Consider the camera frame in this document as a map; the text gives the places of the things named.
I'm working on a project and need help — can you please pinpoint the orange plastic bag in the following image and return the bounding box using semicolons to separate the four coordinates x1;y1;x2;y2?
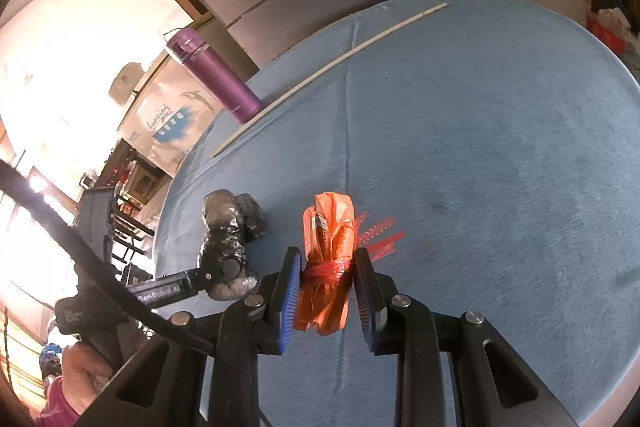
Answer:
292;192;358;336

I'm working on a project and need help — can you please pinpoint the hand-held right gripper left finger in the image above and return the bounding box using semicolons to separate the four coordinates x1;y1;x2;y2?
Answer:
87;247;304;427

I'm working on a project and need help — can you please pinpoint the black plastic bag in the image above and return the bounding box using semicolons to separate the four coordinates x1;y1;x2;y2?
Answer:
199;189;271;303

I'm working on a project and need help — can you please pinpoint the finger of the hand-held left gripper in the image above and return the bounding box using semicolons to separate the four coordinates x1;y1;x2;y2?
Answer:
125;259;241;308

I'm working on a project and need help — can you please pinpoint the white dolphin print box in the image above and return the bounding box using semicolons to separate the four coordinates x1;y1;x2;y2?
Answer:
117;52;221;178

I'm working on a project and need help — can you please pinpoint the person's left hand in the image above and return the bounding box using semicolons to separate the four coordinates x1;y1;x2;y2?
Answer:
60;339;123;408

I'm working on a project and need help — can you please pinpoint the blue tablecloth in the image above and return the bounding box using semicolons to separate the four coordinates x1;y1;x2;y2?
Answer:
152;0;640;427

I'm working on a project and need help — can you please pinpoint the black cable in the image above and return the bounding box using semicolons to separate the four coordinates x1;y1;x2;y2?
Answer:
0;158;213;355

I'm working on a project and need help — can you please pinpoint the dark metal rack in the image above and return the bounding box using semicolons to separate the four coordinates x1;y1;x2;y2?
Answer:
75;142;166;283

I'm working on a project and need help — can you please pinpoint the red plastic mesh strip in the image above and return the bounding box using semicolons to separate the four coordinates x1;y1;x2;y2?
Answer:
356;213;406;260

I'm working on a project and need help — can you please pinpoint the thin white stick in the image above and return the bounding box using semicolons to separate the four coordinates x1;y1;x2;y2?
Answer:
210;3;448;158

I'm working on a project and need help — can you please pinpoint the purple metal bottle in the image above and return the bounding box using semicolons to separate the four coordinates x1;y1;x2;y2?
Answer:
166;27;262;124

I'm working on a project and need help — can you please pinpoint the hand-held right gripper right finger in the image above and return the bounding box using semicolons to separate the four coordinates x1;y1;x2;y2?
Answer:
354;248;578;427

